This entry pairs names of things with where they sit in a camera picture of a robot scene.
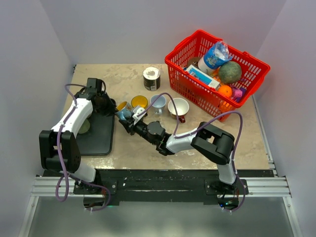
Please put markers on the brown floral mug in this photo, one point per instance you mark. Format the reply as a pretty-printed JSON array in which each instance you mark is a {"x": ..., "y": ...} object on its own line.
[{"x": 181, "y": 107}]

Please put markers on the red plastic basket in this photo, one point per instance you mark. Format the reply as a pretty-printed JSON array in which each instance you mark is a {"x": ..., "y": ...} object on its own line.
[{"x": 209, "y": 100}]

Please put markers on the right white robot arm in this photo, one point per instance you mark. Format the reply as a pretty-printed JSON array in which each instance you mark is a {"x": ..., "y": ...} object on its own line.
[{"x": 213, "y": 143}]

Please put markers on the pale blue mug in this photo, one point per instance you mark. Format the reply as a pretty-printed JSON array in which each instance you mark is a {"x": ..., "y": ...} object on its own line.
[{"x": 158, "y": 103}]

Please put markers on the pale green mug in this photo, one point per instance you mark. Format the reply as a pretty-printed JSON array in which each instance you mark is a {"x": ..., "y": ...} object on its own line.
[{"x": 85, "y": 127}]

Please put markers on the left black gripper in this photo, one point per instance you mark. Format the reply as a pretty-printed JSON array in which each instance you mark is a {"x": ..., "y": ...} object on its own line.
[{"x": 112, "y": 107}]

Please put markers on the blue white snack bag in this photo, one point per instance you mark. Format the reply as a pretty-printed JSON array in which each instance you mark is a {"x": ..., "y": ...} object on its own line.
[{"x": 214, "y": 58}]

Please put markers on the black plastic tray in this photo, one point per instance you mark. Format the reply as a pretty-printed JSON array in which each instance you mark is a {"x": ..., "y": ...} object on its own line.
[{"x": 98, "y": 139}]

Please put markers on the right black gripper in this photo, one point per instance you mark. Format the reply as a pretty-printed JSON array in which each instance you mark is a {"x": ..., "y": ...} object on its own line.
[{"x": 129, "y": 126}]

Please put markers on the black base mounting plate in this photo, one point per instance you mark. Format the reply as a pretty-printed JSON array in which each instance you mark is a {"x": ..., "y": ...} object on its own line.
[{"x": 165, "y": 186}]

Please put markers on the yellow mug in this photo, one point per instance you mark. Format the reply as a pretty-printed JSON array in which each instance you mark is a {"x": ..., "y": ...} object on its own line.
[{"x": 139, "y": 100}]

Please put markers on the orange fruit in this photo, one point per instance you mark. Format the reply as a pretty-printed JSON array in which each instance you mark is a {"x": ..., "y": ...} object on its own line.
[{"x": 226, "y": 91}]

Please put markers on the teal rimmed mug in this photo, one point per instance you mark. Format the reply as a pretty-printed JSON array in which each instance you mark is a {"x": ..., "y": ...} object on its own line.
[{"x": 124, "y": 111}]

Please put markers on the blue white box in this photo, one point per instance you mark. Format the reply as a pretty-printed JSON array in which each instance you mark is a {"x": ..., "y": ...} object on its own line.
[{"x": 203, "y": 77}]

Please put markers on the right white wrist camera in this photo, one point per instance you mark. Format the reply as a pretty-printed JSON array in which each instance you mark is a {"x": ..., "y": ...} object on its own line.
[{"x": 138, "y": 113}]

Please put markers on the black labelled can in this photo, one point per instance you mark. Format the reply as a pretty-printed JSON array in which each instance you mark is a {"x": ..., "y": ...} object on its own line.
[{"x": 151, "y": 78}]

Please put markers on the green melon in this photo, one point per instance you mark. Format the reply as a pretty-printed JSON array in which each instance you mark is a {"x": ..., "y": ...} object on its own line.
[{"x": 230, "y": 72}]

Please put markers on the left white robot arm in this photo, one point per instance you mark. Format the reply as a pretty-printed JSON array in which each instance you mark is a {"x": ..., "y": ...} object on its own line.
[{"x": 59, "y": 150}]

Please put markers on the purple toy block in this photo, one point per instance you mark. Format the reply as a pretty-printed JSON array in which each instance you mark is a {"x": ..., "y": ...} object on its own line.
[{"x": 238, "y": 93}]

